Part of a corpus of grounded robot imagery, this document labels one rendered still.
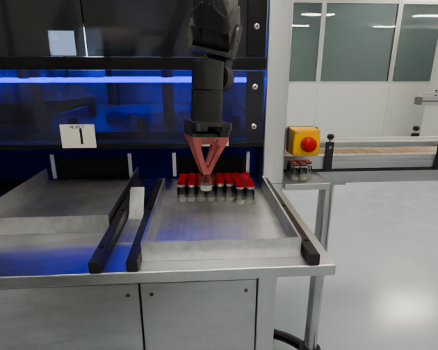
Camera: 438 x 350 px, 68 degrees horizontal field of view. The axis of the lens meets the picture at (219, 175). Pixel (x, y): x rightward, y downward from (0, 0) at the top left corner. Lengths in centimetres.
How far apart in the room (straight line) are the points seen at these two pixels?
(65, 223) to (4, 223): 11
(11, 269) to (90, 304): 53
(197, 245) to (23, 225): 34
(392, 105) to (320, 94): 128
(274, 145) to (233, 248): 41
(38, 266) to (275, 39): 69
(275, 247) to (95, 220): 34
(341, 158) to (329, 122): 487
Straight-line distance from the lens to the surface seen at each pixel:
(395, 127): 648
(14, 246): 69
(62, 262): 60
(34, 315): 120
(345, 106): 600
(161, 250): 55
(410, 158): 119
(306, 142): 87
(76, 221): 68
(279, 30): 87
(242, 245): 55
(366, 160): 111
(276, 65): 87
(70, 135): 91
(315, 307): 136
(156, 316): 111
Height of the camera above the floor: 117
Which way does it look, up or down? 17 degrees down
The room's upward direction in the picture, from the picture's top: straight up
